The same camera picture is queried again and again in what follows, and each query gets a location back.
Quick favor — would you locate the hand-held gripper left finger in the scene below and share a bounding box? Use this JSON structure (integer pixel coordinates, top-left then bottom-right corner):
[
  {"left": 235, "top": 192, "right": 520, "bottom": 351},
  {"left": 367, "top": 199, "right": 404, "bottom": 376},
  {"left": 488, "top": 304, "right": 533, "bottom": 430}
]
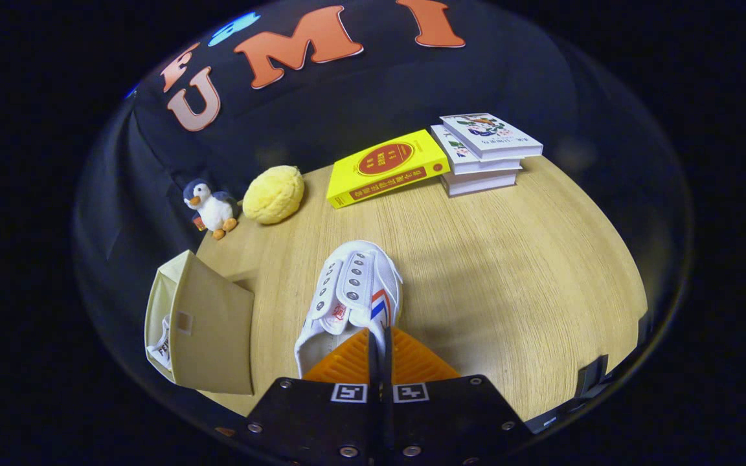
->
[{"left": 243, "top": 329, "right": 383, "bottom": 466}]

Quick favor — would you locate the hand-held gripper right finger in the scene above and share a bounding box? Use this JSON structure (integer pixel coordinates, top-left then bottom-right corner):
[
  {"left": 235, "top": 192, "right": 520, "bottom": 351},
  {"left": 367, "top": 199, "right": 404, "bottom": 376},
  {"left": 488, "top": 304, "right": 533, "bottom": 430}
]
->
[{"left": 383, "top": 326, "right": 536, "bottom": 466}]

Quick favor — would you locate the beige fabric storage box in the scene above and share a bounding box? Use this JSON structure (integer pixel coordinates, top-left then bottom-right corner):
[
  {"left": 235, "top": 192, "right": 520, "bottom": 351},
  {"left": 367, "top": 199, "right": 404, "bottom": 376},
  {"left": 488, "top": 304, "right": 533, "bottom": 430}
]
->
[{"left": 144, "top": 250, "right": 255, "bottom": 395}]

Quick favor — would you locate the white canvas shoe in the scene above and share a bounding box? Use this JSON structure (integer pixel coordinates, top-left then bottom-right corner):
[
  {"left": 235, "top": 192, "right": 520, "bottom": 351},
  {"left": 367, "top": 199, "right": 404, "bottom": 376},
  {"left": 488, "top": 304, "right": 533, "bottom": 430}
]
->
[
  {"left": 294, "top": 240, "right": 404, "bottom": 379},
  {"left": 146, "top": 315, "right": 174, "bottom": 373}
]

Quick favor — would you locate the yellow round plush cushion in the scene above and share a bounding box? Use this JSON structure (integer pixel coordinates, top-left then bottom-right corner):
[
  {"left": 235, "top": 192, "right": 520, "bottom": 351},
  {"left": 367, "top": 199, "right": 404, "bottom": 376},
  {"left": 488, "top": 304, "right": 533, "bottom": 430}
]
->
[{"left": 242, "top": 165, "right": 306, "bottom": 225}]

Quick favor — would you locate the penguin plush toy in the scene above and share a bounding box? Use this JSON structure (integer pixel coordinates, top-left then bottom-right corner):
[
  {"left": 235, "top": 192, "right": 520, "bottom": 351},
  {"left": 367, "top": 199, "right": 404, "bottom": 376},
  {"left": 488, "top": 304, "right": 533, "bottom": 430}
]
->
[{"left": 183, "top": 179, "right": 240, "bottom": 241}]

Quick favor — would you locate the yellow book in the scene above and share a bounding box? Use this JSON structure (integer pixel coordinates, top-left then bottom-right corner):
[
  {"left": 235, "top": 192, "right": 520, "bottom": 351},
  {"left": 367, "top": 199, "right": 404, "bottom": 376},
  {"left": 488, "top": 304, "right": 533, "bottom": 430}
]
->
[{"left": 326, "top": 129, "right": 451, "bottom": 210}]

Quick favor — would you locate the white illustrated cover book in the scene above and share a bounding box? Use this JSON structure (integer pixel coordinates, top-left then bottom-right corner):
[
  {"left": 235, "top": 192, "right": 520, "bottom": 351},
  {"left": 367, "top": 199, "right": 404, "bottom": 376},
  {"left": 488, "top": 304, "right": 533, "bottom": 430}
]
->
[{"left": 439, "top": 113, "right": 544, "bottom": 161}]

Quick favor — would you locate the black table edge bracket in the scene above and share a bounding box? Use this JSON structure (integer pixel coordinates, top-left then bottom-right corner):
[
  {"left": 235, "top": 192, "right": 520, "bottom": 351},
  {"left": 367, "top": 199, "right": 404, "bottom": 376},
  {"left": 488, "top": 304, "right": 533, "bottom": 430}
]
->
[{"left": 574, "top": 354, "right": 609, "bottom": 397}]

